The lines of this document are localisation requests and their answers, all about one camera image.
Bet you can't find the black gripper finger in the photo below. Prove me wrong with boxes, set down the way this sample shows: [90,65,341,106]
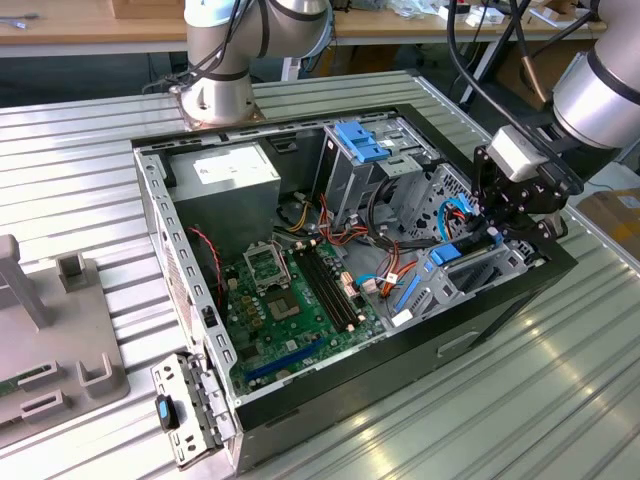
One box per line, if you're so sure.
[497,213,570,245]
[472,145,502,236]

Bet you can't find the orange power wire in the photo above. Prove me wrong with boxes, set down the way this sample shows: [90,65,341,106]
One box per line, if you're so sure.
[379,197,489,301]

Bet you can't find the long blue data wire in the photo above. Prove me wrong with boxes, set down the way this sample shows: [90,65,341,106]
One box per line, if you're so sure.
[438,193,484,244]

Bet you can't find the hard disk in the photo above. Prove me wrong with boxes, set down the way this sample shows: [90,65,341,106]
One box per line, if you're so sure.
[393,227,504,319]

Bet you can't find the grey metal disk bay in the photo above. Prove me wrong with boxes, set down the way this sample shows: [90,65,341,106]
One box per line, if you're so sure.
[387,234,534,326]

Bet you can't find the brown cardboard box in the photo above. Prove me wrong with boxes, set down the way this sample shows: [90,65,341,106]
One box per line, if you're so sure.
[574,187,640,261]
[494,42,556,109]

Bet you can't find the blue plastic drive latch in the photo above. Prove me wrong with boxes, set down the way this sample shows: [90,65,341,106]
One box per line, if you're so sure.
[333,121,391,165]

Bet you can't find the black stand pole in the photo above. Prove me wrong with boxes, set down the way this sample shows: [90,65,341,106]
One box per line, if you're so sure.
[457,0,532,107]

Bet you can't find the grey metal drive cage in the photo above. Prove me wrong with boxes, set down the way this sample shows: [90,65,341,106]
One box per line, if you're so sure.
[319,117,441,236]

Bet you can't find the small white box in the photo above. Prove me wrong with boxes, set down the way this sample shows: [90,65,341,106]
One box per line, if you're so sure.
[467,5,506,27]

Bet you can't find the white box with black lid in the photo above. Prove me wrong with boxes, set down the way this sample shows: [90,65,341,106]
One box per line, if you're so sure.
[438,3,474,25]

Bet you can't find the light wooden desk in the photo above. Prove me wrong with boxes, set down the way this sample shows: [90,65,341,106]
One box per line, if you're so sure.
[0,0,191,59]
[329,0,609,104]

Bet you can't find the black RAM slot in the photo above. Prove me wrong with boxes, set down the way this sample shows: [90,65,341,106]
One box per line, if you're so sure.
[309,246,364,326]
[292,251,348,333]
[298,249,354,331]
[304,248,359,329]

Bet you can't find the black open PC case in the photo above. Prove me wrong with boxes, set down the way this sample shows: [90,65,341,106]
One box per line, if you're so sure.
[130,102,580,476]

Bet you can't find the CPU socket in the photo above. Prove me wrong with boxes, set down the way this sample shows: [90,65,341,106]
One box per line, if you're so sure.
[242,239,292,294]

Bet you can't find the square grey chipset chip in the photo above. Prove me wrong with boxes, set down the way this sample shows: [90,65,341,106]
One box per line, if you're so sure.
[264,292,305,321]

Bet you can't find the green motherboard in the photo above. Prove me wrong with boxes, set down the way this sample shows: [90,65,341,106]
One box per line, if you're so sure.
[219,234,389,396]

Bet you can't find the grey power supply unit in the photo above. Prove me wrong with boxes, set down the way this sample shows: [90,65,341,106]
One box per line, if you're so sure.
[167,142,282,261]

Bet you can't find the blue expansion slot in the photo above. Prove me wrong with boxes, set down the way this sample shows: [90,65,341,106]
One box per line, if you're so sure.
[243,338,324,381]

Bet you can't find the grey parts rack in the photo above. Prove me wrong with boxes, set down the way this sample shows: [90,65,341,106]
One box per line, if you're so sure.
[0,234,131,451]

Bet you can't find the green RAM stick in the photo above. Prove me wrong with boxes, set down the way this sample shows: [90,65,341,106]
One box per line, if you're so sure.
[0,369,36,401]

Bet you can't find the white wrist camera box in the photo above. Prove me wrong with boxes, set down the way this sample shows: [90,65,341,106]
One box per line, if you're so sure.
[485,124,549,184]

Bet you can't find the orange black wire bundle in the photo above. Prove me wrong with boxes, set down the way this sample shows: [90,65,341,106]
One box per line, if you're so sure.
[272,192,431,251]

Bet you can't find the short blue data wire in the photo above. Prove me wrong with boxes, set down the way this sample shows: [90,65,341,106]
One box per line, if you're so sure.
[355,272,401,289]

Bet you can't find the yellow black power wires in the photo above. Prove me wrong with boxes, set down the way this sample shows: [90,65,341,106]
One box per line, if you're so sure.
[274,192,321,236]

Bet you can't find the red black fan wire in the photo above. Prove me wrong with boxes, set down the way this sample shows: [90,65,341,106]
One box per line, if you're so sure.
[188,225,224,306]

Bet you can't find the brown square base plate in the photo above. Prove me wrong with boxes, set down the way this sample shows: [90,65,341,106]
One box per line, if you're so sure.
[170,84,266,132]

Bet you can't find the grey metal slot bracket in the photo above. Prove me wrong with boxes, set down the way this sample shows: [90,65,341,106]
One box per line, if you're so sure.
[150,352,236,470]

